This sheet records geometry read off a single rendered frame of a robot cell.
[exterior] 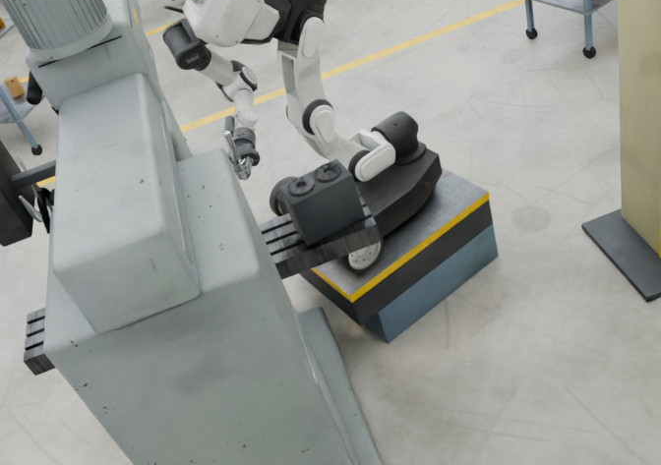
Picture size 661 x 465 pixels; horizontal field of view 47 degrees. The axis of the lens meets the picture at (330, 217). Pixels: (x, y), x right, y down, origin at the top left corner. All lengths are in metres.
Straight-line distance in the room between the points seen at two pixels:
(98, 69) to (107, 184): 0.45
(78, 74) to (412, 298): 1.87
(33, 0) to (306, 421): 1.13
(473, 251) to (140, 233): 2.25
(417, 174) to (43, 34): 1.85
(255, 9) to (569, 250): 1.83
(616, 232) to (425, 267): 0.91
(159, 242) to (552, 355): 2.11
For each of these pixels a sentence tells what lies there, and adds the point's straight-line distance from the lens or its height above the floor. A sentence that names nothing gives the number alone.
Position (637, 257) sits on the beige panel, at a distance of 3.51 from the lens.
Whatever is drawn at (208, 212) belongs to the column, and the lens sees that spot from 1.70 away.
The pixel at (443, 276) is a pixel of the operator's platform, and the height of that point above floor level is 0.13.
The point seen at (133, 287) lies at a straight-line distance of 1.46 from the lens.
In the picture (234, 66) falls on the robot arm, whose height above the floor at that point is 1.30.
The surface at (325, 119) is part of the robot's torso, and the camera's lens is 2.89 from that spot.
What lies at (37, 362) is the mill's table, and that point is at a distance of 2.69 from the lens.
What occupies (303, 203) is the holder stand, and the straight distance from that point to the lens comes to 2.41.
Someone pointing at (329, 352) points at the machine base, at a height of 0.20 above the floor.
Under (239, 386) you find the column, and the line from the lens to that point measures 1.73.
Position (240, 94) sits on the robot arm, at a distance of 2.80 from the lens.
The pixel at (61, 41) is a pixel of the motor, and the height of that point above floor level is 1.93.
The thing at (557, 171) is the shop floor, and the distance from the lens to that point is 4.01.
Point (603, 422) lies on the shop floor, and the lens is 3.02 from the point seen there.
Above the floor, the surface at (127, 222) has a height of 1.76.
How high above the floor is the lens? 2.53
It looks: 39 degrees down
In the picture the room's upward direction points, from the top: 19 degrees counter-clockwise
